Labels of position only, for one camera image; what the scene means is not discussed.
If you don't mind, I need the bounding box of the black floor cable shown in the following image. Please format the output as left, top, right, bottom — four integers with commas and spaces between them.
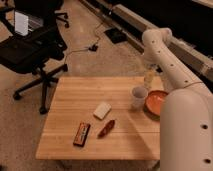
63, 19, 104, 68

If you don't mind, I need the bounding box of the black office chair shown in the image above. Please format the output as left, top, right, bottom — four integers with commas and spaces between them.
0, 0, 68, 114

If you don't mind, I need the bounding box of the white plastic cup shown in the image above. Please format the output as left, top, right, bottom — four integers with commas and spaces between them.
132, 86, 148, 110

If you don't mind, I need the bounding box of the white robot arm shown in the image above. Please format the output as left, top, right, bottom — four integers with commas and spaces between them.
142, 28, 213, 171

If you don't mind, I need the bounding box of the black floor mat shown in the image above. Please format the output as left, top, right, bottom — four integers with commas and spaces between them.
105, 28, 127, 44

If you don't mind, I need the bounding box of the orange bowl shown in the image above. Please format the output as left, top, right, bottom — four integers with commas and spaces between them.
145, 90, 168, 116

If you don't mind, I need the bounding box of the wooden folding table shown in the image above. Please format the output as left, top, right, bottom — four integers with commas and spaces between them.
36, 77, 160, 160

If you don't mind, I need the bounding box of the clear plastic bottle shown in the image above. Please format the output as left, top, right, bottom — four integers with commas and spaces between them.
144, 65, 155, 90

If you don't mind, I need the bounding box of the red chili pepper toy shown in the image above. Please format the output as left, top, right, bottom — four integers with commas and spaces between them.
98, 120, 115, 138

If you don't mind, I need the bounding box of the white box on chair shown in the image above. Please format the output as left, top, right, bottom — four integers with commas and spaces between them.
15, 11, 28, 36

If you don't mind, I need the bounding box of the white sponge block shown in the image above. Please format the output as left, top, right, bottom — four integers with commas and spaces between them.
93, 102, 111, 120

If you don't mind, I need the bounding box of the long grey metal rail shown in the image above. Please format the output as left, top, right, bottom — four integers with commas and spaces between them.
79, 0, 213, 91

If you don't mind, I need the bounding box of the orange black candy box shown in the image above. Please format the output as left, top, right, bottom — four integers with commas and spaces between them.
73, 122, 91, 147

